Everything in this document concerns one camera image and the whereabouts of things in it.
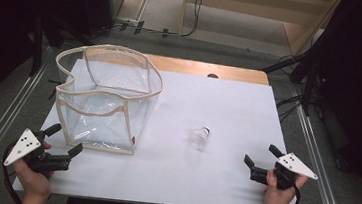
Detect white shuttlecock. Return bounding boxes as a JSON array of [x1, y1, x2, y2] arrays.
[[187, 124, 212, 152]]

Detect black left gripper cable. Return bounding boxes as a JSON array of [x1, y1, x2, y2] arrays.
[[0, 146, 29, 204]]

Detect black cabinet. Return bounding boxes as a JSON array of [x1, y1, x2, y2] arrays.
[[74, 0, 127, 41]]

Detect black stand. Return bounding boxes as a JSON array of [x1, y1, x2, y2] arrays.
[[257, 46, 322, 118], [25, 8, 67, 80]]

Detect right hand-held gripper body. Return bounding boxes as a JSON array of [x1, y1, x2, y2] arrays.
[[249, 148, 322, 194]]

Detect clear bag with beige trim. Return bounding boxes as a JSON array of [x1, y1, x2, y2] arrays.
[[46, 39, 168, 159]]

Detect person's left hand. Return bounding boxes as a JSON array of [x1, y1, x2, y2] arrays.
[[9, 138, 57, 202]]

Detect white table mat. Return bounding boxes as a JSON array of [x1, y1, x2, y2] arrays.
[[12, 53, 315, 204]]

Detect dark curtain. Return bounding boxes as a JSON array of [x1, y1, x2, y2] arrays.
[[0, 0, 79, 125], [288, 0, 362, 204]]

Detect black floor cables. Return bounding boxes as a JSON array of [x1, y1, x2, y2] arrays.
[[273, 91, 305, 126]]

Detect person's right hand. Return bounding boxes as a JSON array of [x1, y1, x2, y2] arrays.
[[262, 168, 310, 204]]

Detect black hanging cable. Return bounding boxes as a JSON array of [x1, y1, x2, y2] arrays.
[[141, 0, 207, 40]]

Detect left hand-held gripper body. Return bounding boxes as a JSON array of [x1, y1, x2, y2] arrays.
[[3, 126, 75, 177]]

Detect metal floor rail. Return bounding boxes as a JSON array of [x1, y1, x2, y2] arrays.
[[0, 58, 49, 190], [280, 85, 362, 204]]

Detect wooden table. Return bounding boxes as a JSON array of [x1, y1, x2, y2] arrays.
[[85, 48, 272, 86]]

